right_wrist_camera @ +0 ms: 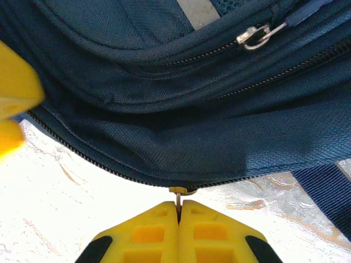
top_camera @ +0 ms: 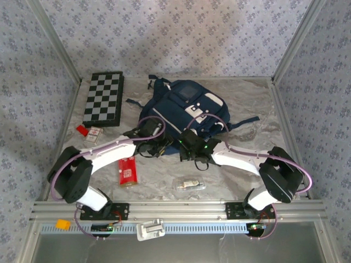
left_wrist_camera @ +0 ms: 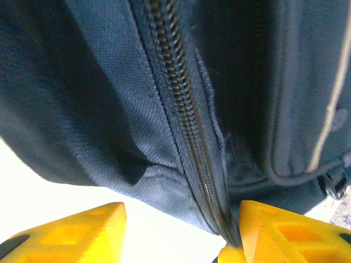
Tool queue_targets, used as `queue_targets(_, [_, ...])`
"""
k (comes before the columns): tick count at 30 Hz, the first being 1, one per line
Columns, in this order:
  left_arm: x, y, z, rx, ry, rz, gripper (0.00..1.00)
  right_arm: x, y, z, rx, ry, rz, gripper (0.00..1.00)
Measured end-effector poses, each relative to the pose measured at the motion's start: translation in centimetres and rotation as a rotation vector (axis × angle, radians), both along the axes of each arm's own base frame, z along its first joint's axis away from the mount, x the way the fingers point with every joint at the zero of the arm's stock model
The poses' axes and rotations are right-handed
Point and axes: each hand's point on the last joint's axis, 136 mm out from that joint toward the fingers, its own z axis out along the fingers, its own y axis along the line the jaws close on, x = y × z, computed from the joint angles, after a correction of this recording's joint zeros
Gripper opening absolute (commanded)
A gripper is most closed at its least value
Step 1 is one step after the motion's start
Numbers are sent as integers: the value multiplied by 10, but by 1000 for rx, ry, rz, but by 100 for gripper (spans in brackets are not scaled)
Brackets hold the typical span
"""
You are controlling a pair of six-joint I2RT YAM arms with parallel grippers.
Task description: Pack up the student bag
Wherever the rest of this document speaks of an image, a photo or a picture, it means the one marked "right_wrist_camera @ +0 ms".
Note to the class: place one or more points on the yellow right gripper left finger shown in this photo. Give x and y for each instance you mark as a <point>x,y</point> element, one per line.
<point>148,235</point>

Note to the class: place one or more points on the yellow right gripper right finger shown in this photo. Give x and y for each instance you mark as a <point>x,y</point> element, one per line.
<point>211,235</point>

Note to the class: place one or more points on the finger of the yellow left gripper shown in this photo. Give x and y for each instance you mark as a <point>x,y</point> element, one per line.
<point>16,82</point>

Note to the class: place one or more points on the navy blue backpack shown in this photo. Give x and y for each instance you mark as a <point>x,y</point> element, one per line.
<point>178,96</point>

